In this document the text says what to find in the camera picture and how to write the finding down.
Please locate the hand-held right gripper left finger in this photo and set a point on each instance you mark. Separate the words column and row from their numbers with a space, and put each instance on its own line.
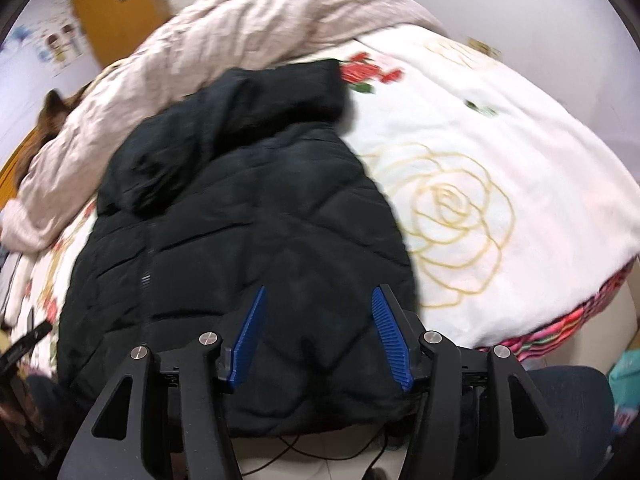
column 247, row 340

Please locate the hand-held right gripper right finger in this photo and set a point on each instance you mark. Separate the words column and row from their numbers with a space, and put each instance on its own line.
column 392, row 340

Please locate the cartoon wall poster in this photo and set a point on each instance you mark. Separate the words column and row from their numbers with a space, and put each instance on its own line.
column 62, row 40

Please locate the pale pink duvet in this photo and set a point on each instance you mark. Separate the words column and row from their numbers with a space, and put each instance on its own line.
column 225, row 25

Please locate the teal box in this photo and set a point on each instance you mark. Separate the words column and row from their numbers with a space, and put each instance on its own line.
column 625, row 390

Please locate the wooden wardrobe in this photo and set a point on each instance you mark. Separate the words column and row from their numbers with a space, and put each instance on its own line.
column 115, row 25

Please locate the wooden headboard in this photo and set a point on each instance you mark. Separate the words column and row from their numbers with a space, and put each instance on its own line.
column 7, row 175

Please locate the white floral bed blanket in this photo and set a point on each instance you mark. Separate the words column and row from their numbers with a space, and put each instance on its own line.
column 500, row 160

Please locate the person's left leg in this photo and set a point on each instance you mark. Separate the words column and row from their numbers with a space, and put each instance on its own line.
column 47, row 395

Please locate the white pillow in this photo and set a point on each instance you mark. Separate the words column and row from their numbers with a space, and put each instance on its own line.
column 12, row 285

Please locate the black hooded puffer jacket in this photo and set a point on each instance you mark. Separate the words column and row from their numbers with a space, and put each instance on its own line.
column 250, row 210

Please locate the wall socket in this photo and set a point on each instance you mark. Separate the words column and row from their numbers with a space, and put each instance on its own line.
column 493, row 52
column 477, row 42

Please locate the brown plush toy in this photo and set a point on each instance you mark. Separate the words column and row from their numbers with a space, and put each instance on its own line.
column 52, row 115

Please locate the red patterned bed sheet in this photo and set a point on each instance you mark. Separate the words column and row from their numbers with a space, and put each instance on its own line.
column 565, row 325

